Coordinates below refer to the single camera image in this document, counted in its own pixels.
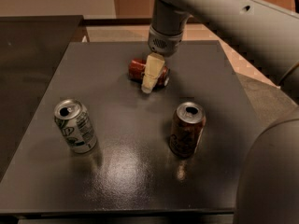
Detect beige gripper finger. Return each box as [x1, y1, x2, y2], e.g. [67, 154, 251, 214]
[141, 53, 165, 93]

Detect red coke can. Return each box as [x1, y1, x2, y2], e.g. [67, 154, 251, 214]
[128, 59, 170, 88]

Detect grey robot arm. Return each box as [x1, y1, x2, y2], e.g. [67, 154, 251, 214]
[149, 0, 299, 224]

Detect brown orange soda can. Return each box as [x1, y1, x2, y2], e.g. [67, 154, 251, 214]
[169, 102, 206, 158]

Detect white green soda can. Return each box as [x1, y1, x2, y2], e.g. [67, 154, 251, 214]
[54, 99, 97, 154]

